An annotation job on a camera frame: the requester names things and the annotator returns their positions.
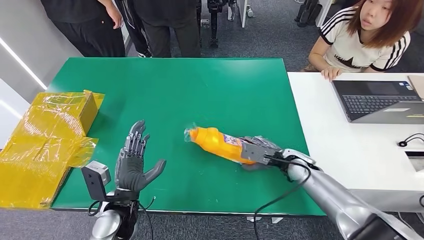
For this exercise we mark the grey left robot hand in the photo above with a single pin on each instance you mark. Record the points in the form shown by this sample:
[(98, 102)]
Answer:
[(130, 175)]

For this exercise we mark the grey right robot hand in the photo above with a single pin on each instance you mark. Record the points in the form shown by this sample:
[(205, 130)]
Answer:
[(258, 150)]

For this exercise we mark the orange plastic bottle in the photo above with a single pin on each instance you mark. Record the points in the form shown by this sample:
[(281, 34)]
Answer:
[(212, 142)]

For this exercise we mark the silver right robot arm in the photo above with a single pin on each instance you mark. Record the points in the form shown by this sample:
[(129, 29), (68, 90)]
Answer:
[(338, 202)]

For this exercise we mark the white table foot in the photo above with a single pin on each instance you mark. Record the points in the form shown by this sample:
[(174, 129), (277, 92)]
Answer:
[(277, 220), (253, 219)]

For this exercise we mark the green table mat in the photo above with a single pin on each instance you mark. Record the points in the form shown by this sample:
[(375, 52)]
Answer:
[(198, 99)]

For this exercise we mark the white desk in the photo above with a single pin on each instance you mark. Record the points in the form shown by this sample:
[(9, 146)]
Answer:
[(351, 139)]

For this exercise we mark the yellow taped cardboard box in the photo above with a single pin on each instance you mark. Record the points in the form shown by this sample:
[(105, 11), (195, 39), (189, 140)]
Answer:
[(39, 149)]

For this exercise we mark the person's hand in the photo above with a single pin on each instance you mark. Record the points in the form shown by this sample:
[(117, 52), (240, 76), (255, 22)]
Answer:
[(115, 16), (330, 73)]

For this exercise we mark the grey open laptop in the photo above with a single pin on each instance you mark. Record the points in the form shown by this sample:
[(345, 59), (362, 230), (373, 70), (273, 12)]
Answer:
[(374, 101)]

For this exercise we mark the person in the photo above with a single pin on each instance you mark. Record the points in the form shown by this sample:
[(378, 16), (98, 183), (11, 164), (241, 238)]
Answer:
[(86, 30), (172, 30), (349, 48)]

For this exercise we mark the black humanoid robot legs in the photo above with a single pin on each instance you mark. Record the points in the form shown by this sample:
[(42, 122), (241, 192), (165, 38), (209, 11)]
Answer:
[(213, 20)]

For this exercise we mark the white furniture leg with caster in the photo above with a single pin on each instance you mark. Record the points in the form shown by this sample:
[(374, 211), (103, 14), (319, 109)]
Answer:
[(242, 13)]

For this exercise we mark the tan flat pad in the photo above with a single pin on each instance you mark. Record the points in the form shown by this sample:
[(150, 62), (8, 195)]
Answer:
[(418, 86)]

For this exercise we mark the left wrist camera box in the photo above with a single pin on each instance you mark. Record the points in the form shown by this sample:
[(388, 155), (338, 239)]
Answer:
[(94, 180)]

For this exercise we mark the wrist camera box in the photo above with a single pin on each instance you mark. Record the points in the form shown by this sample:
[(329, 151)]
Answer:
[(94, 180), (298, 154)]

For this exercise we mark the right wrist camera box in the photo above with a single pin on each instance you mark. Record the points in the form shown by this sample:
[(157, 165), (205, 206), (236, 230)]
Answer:
[(298, 154)]

